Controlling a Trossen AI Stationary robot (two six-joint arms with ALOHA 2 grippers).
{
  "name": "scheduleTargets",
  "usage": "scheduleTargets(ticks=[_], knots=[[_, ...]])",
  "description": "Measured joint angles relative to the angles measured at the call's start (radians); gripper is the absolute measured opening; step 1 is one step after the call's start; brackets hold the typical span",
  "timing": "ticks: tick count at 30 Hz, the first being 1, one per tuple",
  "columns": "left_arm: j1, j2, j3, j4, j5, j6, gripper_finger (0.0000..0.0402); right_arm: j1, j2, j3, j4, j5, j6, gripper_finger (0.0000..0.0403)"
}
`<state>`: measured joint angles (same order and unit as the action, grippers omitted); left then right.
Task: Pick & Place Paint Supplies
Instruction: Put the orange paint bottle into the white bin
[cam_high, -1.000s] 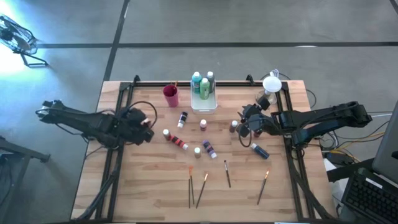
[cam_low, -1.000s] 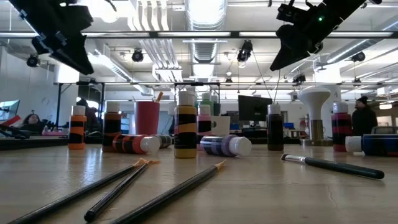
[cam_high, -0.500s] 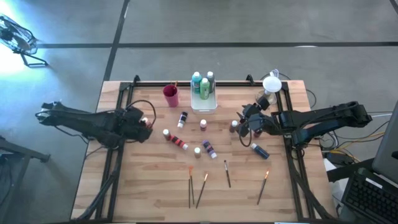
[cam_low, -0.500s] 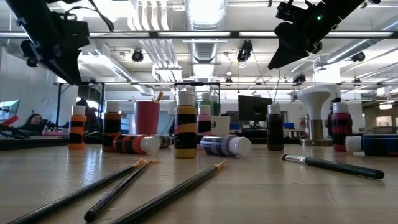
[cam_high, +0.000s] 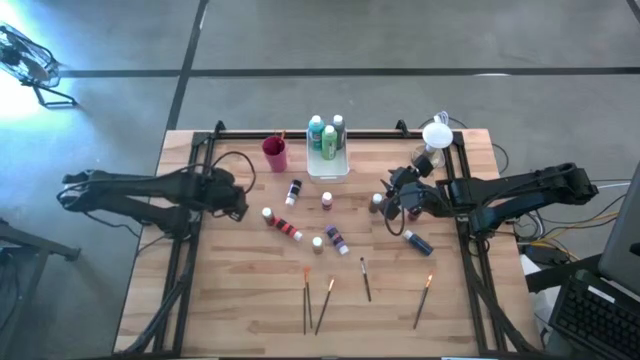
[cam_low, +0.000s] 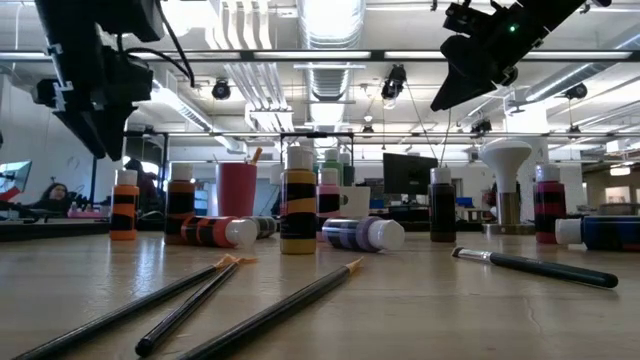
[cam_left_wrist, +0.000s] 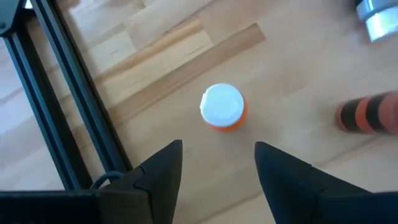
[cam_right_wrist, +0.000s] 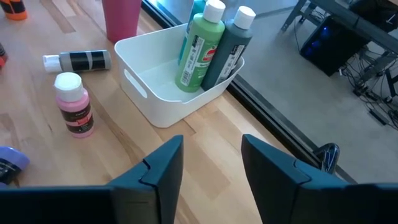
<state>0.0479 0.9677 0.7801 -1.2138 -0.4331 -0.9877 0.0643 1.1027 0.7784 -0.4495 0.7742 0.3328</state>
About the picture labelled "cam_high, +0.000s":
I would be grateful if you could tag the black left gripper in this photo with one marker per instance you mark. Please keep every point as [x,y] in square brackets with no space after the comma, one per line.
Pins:
[225,192]

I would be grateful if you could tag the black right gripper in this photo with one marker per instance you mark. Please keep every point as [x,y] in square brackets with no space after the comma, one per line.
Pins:
[420,200]

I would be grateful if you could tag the small pink paint bottle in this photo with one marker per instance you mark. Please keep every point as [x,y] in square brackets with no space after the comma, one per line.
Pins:
[326,202]

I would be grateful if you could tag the large green paint bottle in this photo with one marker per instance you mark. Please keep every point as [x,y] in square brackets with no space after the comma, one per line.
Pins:
[329,145]

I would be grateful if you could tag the large dark grey paint bottle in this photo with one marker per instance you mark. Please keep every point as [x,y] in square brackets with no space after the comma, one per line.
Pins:
[340,131]

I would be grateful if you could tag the dark green silver-ferrule paintbrush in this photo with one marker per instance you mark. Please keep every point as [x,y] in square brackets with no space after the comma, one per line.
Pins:
[366,285]

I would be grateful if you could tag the large teal paint bottle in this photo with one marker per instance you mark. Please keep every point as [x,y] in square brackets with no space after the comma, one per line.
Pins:
[315,135]

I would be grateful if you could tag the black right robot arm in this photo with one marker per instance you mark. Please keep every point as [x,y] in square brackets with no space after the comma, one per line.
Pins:
[520,187]

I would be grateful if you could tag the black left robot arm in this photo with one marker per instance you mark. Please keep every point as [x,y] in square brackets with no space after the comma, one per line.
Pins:
[140,182]

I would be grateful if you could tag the small dark brown paint bottle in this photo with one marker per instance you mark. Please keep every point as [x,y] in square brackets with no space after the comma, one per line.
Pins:
[375,202]

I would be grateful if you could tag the small crimson paint bottle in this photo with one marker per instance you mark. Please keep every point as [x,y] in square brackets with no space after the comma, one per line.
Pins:
[414,217]

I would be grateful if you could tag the small blue paint bottle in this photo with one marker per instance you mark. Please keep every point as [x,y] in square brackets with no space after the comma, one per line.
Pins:
[420,244]

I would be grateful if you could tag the small red-orange paint bottle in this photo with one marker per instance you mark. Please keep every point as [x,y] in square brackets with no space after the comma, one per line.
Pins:
[286,228]

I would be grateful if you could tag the small purple paint bottle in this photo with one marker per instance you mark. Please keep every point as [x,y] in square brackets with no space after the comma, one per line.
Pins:
[336,239]

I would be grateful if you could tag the small yellow ochre paint bottle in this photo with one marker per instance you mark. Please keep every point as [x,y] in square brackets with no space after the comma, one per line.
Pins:
[317,246]

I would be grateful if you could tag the maroon plastic cup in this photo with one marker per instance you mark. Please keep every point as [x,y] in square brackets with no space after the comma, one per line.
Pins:
[275,160]

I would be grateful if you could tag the white mushroom table lamp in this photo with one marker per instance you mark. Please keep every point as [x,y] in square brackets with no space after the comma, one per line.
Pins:
[436,135]

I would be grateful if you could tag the white plastic bin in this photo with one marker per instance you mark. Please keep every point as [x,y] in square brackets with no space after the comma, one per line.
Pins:
[327,172]

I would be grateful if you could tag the black power strip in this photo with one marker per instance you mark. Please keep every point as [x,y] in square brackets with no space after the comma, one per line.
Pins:
[545,254]

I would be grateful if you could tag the black metal stand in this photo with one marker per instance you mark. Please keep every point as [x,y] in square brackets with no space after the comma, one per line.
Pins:
[30,242]

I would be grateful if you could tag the grey laptop screen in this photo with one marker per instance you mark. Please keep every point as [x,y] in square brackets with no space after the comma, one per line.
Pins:
[622,235]

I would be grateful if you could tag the black laptop keyboard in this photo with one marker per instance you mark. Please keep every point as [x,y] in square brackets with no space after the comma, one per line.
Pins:
[595,315]

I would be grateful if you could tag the black aluminium table frame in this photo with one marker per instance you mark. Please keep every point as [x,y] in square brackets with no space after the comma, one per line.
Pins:
[375,134]

